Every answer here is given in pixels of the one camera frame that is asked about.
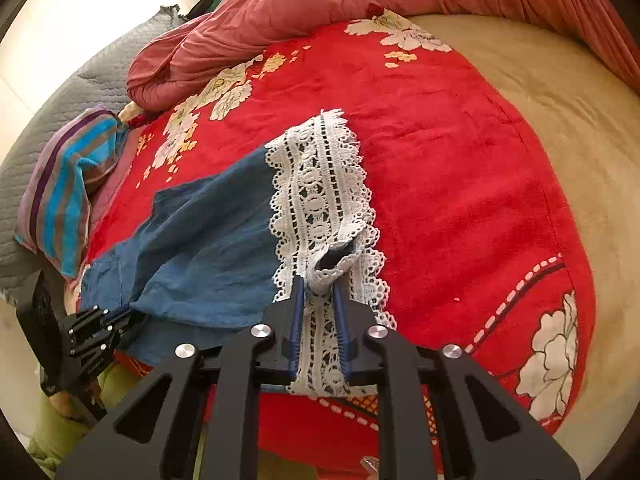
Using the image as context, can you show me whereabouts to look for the person's left hand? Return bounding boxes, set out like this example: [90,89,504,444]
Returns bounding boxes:
[50,388,90,419]

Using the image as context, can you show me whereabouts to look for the person's green clothing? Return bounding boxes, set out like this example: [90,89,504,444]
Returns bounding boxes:
[27,355,321,480]

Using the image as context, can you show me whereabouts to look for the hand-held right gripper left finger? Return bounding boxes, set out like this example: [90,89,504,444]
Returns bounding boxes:
[55,275,306,480]

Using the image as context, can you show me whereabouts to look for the grey quilted cover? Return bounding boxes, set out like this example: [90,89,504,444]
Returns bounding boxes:
[0,5,188,306]

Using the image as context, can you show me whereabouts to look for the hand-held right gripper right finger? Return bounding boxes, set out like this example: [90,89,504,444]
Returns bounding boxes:
[332,281,581,480]

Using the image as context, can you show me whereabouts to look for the pink cloth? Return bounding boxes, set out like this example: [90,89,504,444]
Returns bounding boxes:
[87,125,151,246]

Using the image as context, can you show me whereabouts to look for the blue pants with lace trim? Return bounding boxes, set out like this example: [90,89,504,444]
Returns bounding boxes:
[80,107,398,398]

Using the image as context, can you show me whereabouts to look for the pink quilt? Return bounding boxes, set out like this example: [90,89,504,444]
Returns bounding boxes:
[125,0,640,113]

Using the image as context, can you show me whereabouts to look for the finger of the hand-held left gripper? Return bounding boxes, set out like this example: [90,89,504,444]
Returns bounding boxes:
[62,306,135,333]
[67,315,147,361]

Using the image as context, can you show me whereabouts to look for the beige bed sheet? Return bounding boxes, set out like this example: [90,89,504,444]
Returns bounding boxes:
[410,12,640,461]

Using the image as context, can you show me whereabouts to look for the red floral blanket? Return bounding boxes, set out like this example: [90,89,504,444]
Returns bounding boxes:
[65,12,598,480]

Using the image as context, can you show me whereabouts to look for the striped pillow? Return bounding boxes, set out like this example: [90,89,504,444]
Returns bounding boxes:
[13,105,131,281]

